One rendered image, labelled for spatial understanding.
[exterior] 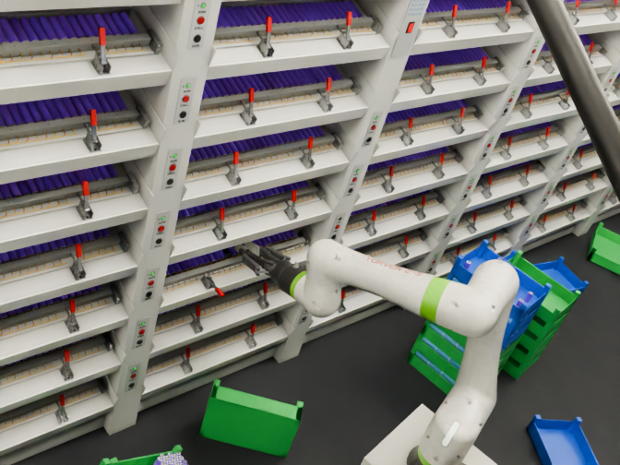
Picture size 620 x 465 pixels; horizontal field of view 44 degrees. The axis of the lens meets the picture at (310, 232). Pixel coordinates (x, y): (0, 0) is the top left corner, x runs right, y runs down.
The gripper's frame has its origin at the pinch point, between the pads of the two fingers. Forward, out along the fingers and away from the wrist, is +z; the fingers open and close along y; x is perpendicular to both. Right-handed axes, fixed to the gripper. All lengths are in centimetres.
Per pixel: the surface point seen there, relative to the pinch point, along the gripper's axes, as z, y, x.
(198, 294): -3.5, 20.0, 8.5
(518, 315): -54, -79, 24
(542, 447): -71, -90, 76
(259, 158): -6.6, 3.2, -33.1
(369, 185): -5.2, -47.5, -12.9
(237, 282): -3.6, 5.6, 8.9
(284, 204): -2.8, -11.7, -13.5
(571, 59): -133, 79, -102
